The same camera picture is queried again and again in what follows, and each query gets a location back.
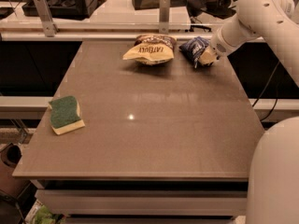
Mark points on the left metal rail bracket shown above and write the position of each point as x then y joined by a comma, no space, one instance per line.
43,11

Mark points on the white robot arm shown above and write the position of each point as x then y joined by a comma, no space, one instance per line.
273,189

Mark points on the green bag under table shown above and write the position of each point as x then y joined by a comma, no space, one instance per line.
45,216

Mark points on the black tray on counter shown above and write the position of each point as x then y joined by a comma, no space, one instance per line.
73,9

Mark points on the green yellow sponge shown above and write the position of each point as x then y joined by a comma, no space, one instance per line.
65,115

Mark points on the brown bin at left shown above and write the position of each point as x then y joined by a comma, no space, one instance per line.
10,155

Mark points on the white table drawer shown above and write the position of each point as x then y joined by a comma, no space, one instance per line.
143,203

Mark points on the black office chair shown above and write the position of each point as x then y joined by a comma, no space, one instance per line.
222,9

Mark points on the centre metal rail bracket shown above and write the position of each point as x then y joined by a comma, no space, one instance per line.
164,12

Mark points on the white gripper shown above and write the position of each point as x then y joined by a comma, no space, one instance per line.
219,45

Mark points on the blue chip bag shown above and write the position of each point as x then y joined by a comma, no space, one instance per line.
194,49

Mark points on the yellow chip bag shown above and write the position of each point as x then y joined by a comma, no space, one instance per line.
152,49

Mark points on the metal rail bracket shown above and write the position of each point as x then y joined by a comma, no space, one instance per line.
43,11
164,12

